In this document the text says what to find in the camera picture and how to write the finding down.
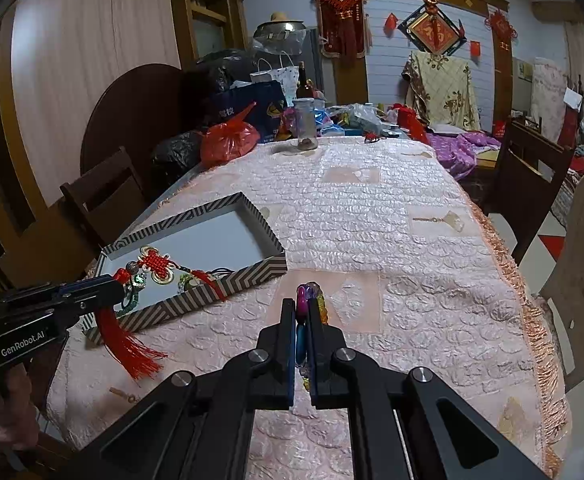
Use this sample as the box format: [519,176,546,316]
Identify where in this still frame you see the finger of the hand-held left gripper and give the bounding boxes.
[69,284,125,317]
[58,275,122,297]

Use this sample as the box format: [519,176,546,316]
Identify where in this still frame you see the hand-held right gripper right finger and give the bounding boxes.
[308,300,550,480]

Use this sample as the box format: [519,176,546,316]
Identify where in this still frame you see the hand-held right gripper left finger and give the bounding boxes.
[64,299,295,480]

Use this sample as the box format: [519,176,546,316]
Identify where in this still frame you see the rainbow bead bracelet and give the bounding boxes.
[294,282,333,392]

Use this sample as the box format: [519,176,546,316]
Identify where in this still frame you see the red knot ornament gold rings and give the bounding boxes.
[96,246,180,382]

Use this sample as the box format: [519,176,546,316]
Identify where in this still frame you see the striped jewelry box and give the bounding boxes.
[82,191,289,346]

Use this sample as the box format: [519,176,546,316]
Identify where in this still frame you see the person's left hand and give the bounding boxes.
[0,360,40,461]

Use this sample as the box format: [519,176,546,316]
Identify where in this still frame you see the green gem pendant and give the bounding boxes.
[120,260,149,312]

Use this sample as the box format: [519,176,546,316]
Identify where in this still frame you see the dark wooden chair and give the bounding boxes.
[60,146,149,262]
[482,115,576,267]

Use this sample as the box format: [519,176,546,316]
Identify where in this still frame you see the small red tassel ornament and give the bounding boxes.
[191,269,229,303]

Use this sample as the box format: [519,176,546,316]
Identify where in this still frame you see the pink embossed fringed tablecloth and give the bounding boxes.
[46,137,574,480]

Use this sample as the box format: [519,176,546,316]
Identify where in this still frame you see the small black plastic bag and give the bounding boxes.
[151,130,205,187]

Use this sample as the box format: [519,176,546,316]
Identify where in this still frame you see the round brown wooden tabletop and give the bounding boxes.
[79,62,207,197]

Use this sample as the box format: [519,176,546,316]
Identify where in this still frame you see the red plastic bag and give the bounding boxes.
[201,102,261,169]

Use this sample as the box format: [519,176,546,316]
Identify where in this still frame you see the glass jar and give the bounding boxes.
[292,97,319,151]

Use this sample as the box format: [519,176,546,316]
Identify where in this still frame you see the blue shopping bag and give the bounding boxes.
[209,80,287,144]

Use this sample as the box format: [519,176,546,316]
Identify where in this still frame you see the clear plastic bag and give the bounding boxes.
[346,102,389,134]

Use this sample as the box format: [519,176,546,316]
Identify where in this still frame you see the large black plastic bag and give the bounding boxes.
[187,49,263,126]

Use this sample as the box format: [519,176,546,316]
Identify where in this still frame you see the purple bedding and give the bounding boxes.
[429,129,504,182]

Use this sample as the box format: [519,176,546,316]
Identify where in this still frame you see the wooden wardrobe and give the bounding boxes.
[0,0,249,233]

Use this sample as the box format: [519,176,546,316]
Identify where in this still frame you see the red gift bag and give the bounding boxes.
[392,102,431,144]

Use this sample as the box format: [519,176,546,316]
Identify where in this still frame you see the dark wine bottle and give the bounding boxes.
[296,62,315,101]

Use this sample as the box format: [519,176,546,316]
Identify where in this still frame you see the white paper gift bag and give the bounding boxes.
[249,52,301,109]

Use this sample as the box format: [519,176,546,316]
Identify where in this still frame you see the beige floral cloth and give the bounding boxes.
[402,50,481,132]

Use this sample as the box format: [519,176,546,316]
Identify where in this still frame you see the metal pot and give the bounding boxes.
[253,12,307,42]

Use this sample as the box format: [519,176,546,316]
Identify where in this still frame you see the small red knot decoration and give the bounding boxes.
[486,9,519,52]

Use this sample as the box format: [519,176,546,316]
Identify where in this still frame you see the red knot wall hanging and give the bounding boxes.
[314,0,371,59]

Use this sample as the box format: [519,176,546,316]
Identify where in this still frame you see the framed diamond wall picture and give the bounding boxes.
[398,2,468,59]

